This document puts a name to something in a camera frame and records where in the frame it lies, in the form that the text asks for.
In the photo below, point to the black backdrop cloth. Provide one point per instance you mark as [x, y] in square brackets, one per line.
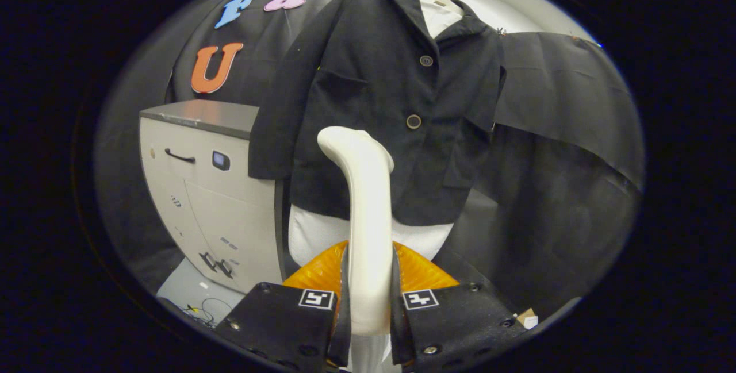
[563, 103]

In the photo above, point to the small cardboard scrap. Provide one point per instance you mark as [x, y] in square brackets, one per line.
[528, 320]

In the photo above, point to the grey cabinet with dark top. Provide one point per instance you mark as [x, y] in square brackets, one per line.
[230, 218]

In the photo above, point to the black suit jacket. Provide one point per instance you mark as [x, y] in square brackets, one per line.
[368, 74]

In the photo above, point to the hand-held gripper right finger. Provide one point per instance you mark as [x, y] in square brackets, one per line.
[399, 338]

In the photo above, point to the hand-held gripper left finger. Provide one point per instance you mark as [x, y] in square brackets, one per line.
[343, 338]

